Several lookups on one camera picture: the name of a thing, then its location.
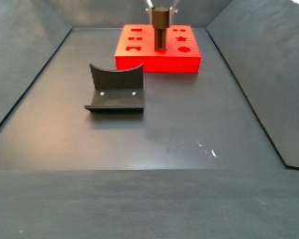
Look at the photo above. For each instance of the brown three prong peg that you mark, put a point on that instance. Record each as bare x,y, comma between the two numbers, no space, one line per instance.
160,23

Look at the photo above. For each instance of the black curved holder stand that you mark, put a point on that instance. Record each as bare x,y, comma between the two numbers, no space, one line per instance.
119,90

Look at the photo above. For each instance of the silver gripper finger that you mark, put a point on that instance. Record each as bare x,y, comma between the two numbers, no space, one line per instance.
174,7
148,6

